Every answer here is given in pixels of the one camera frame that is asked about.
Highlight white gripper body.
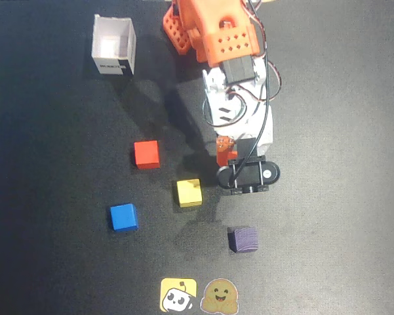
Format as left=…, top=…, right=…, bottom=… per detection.
left=203, top=93, right=275, bottom=159

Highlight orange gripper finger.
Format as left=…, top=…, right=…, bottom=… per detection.
left=215, top=136, right=239, bottom=169

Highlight yellow wooden cube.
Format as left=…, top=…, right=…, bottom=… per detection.
left=176, top=178, right=204, bottom=209

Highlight red wooden cube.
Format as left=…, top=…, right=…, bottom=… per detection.
left=134, top=140, right=161, bottom=170

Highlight purple wooden cube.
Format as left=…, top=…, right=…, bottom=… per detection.
left=227, top=226, right=260, bottom=254

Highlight blue wooden cube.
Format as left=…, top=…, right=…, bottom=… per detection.
left=109, top=203, right=140, bottom=233

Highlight black table mat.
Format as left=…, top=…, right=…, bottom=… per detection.
left=0, top=0, right=394, bottom=315

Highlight hugging face emoji sticker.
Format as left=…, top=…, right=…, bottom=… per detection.
left=200, top=278, right=240, bottom=315

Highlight yellow robot sticker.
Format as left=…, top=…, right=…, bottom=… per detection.
left=159, top=278, right=198, bottom=313

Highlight white open cardboard box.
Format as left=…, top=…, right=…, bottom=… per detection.
left=91, top=14, right=137, bottom=77

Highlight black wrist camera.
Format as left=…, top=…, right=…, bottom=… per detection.
left=216, top=156, right=281, bottom=195

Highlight white red servo wires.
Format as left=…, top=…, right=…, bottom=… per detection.
left=201, top=0, right=285, bottom=129

